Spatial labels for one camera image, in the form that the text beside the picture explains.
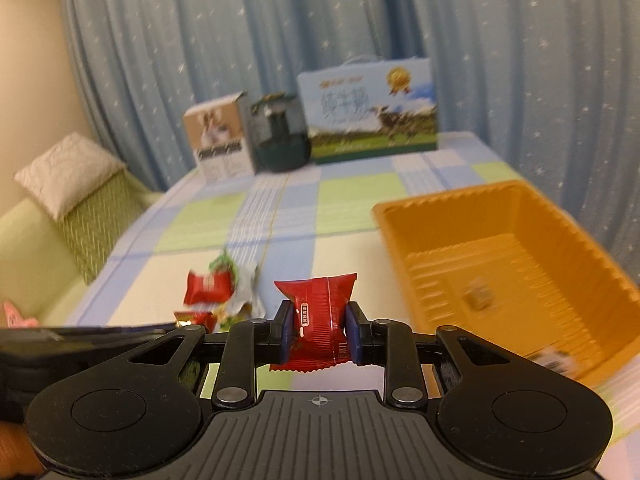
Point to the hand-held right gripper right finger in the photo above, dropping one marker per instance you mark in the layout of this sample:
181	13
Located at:
353	332

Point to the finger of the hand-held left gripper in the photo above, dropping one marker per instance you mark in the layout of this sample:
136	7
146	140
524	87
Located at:
145	335

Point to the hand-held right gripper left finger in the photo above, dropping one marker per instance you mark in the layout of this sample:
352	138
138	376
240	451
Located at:
286	331

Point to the red snack packet white label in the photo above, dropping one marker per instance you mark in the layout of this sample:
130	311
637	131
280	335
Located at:
320	310

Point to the red gold snack packet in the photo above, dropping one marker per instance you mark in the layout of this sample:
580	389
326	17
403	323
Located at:
192	319

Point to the green white snack packet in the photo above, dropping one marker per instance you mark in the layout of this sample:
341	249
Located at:
245	285

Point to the orange plastic tray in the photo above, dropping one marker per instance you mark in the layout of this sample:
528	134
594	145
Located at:
550	220

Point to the person's left hand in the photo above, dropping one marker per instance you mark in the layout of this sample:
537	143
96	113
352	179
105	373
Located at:
17	450

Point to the pink object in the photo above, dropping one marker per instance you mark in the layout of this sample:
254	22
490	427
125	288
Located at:
12	315

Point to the light green sofa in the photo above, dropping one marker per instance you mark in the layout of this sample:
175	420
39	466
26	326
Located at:
30	250

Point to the green chevron cushion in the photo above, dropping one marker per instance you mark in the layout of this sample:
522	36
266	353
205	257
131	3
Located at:
100	220

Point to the checkered tablecloth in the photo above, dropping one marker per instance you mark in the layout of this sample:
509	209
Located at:
200	220

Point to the small brown snack packet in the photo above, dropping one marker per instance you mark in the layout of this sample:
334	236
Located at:
477	296

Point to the dark green glass jar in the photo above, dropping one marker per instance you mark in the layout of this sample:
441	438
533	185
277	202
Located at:
280	150

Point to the white quilted pillow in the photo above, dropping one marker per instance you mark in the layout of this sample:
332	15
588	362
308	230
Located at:
70	170

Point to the white black snack packet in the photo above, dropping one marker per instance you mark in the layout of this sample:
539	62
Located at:
552	360

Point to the beige product box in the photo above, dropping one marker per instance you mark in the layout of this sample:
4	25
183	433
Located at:
220	135

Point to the blue milk carton box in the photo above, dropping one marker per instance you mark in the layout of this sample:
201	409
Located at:
360	110

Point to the blue starry curtain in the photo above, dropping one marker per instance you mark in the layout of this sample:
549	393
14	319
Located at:
200	35

